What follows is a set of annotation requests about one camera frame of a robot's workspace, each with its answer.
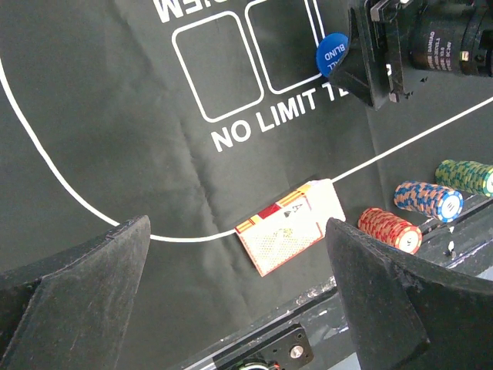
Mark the blue small blind button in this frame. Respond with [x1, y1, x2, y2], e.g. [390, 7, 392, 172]
[315, 32, 349, 77]

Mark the green poker chip stack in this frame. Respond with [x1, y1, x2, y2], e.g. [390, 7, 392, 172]
[434, 160, 492, 197]

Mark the black poker table mat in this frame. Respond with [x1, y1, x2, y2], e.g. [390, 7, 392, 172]
[1, 1, 492, 368]

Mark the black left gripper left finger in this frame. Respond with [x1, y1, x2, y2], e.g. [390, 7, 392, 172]
[1, 216, 150, 369]

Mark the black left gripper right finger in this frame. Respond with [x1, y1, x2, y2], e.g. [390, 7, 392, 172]
[326, 218, 492, 369]

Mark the red poker chip stack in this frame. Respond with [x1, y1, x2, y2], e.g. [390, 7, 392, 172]
[357, 207, 422, 254]

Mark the aluminium front rail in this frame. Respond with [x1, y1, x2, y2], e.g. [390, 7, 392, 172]
[183, 203, 492, 369]

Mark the red playing card box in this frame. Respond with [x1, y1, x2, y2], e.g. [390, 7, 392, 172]
[235, 179, 346, 277]

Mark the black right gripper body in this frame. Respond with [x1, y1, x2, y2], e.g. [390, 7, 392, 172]
[364, 1, 492, 103]

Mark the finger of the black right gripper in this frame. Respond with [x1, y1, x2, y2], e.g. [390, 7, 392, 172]
[328, 7, 385, 110]

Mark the blue poker chip stack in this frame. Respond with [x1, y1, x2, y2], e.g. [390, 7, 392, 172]
[394, 181, 464, 223]

